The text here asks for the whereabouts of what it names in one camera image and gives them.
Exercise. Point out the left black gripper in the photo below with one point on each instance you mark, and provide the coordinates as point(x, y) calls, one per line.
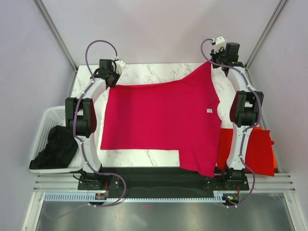
point(117, 75)

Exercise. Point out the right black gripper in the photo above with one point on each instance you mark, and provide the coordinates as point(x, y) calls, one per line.
point(213, 56)

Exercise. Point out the magenta t shirt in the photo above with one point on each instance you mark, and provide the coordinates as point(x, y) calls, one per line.
point(180, 115)

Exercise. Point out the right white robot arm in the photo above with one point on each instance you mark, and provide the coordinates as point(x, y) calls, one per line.
point(245, 112)

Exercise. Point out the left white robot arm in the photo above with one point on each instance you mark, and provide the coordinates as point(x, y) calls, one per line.
point(80, 116)

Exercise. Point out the white plastic basket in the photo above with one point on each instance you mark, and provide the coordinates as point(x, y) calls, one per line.
point(54, 116)

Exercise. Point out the black t shirt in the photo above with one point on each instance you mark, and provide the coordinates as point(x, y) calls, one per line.
point(59, 150)

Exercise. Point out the folded red t shirt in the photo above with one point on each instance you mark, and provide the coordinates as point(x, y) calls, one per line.
point(259, 154)

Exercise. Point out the folded orange t shirt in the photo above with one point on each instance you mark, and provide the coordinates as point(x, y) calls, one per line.
point(274, 162)

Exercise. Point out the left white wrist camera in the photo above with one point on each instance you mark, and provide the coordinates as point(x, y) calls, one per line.
point(120, 65)

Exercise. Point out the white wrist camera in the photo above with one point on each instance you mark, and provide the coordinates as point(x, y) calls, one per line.
point(219, 44)
point(120, 65)

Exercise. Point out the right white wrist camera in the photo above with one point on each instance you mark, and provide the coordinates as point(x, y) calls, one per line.
point(219, 44)

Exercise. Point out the right aluminium corner post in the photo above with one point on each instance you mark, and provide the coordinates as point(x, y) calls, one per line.
point(266, 31)

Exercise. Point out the aluminium corner post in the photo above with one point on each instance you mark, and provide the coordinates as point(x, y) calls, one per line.
point(55, 33)
point(266, 31)

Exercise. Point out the left aluminium corner post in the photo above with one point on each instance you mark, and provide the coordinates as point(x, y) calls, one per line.
point(55, 33)

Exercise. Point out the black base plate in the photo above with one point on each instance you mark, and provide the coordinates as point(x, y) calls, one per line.
point(157, 181)

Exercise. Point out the aluminium rail frame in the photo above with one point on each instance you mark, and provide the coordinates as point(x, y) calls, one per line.
point(279, 183)

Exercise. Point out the grey slotted cable duct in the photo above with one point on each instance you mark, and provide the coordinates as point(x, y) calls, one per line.
point(108, 197)

